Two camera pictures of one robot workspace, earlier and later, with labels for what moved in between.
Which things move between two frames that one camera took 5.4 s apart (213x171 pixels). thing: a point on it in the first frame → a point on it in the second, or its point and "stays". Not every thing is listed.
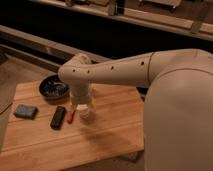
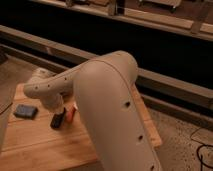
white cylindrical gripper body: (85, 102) → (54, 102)
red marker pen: (70, 115) stays
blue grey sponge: (26, 111) stays
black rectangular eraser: (57, 117) stays
